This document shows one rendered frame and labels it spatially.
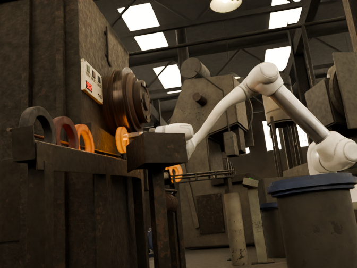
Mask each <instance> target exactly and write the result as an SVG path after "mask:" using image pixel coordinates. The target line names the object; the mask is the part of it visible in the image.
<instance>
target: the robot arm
mask: <svg viewBox="0 0 357 268"><path fill-rule="evenodd" d="M259 93H261V94H263V95H264V96H266V97H270V98H271V99H272V100H273V101H274V102H275V103H276V104H277V105H278V106H279V107H280V108H281V109H282V110H283V111H284V112H285V113H286V114H287V115H288V116H289V117H290V118H291V119H292V120H293V121H294V122H295V123H296V124H297V125H298V126H299V127H300V128H301V129H302V130H303V131H304V132H305V133H306V134H307V135H308V136H309V137H310V138H311V139H312V140H313V141H314V142H312V143H311V144H310V146H309V148H308V152H307V160H308V169H309V173H310V175H316V174H326V173H337V171H341V170H345V169H348V168H350V167H352V166H353V165H354V164H355V163H356V162H357V143H356V142H354V141H353V140H351V139H347V138H346V137H344V136H342V135H340V134H339V133H338V132H335V131H329V130H328V129H327V128H326V127H325V126H324V125H323V124H322V123H321V122H320V121H319V120H318V119H317V118H316V117H315V116H314V115H313V114H312V113H311V112H310V111H309V110H308V109H307V108H306V107H305V106H304V105H303V104H302V103H301V102H300V101H299V100H298V99H297V98H296V97H295V96H294V95H293V94H292V93H291V92H290V91H289V90H288V89H287V88H286V87H285V86H284V85H283V80H282V78H281V76H280V74H279V70H278V67H277V66H276V65H275V64H274V63H272V62H263V63H260V64H258V65H257V66H256V67H254V68H253V69H252V71H251V72H250V73H249V75H248V76H247V77H246V78H245V79H244V81H243V82H242V83H241V84H239V85H238V86H237V87H235V88H234V89H233V90H232V91H231V92H230V93H229V94H228V95H227V96H225V97H224V98H223V99H222V100H221V101H220V102H219V103H218V104H217V105H216V107H215V108H214V109H213V111H212V112H211V114H210V115H209V116H208V118H207V120H206V121H205V123H204V124H203V126H202V127H201V128H200V130H199V131H198V132H197V133H196V134H195V135H194V133H193V127H192V126H191V125H190V124H186V123H176V124H170V125H167V126H161V127H157V128H150V129H149V132H164V133H185V138H186V149H187V155H188V160H189V158H190V157H191V154H192V153H193V151H194V150H195V149H196V145H197V144H198V143H199V142H201V141H202V140H203V139H204V137H205V136H206V135H207V134H208V132H209V131H210V130H211V129H212V127H213V126H214V125H215V123H216V122H217V121H218V119H219V118H220V117H221V115H222V114H223V113H224V112H225V111H226V110H227V109H228V108H229V107H231V106H233V105H235V104H238V103H240V102H243V101H245V100H247V99H250V98H252V97H253V96H255V95H257V94H259ZM144 132H146V131H144ZM142 133H143V132H142V131H139V132H132V133H127V134H125V135H124V136H123V140H128V139H129V141H130V140H135V139H136V138H137V137H138V136H140V135H141V134H142Z"/></svg>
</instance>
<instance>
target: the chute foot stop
mask: <svg viewBox="0 0 357 268"><path fill-rule="evenodd" d="M12 155H13V162H19V161H27V160H35V138H34V126H33V125H29V126H25V127H18V128H12Z"/></svg>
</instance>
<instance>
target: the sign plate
mask: <svg viewBox="0 0 357 268"><path fill-rule="evenodd" d="M87 65H88V66H89V67H90V73H89V72H88V71H87ZM92 71H94V72H95V73H96V78H94V77H93V74H92ZM98 76H99V77H100V79H101V78H102V77H101V75H100V74H99V73H98V72H97V71H96V70H95V69H94V68H93V67H92V66H91V65H90V64H89V63H88V62H87V61H86V60H85V59H81V90H82V91H84V92H85V93H86V94H87V95H89V96H90V97H91V98H92V99H93V100H95V101H96V102H97V103H98V104H103V93H102V80H101V83H100V82H99V81H98ZM87 84H88V85H87ZM87 86H88V88H87ZM91 87H92V88H91ZM90 88H91V90H90Z"/></svg>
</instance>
